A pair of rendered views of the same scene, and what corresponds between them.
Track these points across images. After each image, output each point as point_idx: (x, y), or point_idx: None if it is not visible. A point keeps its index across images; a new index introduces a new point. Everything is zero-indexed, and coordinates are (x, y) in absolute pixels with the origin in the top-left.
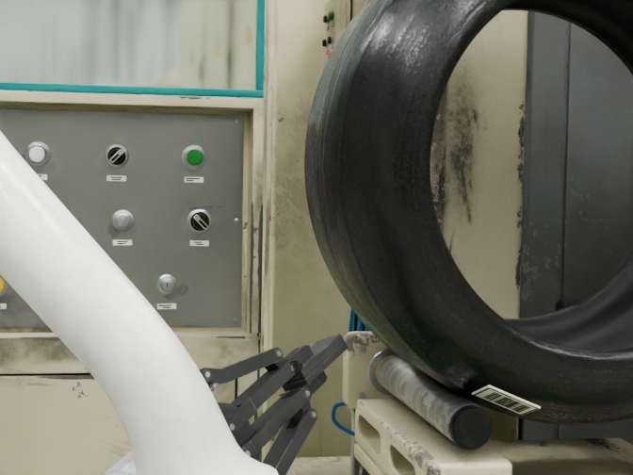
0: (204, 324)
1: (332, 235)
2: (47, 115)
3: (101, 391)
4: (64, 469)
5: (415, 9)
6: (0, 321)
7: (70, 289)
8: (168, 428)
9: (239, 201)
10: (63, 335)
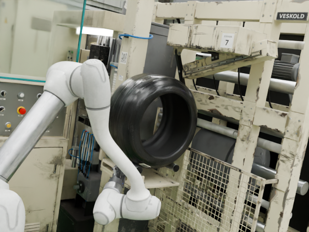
0: (54, 135)
1: (117, 134)
2: (24, 85)
3: (32, 151)
4: (22, 169)
5: (140, 97)
6: (8, 134)
7: (128, 166)
8: (140, 185)
9: (65, 107)
10: (125, 172)
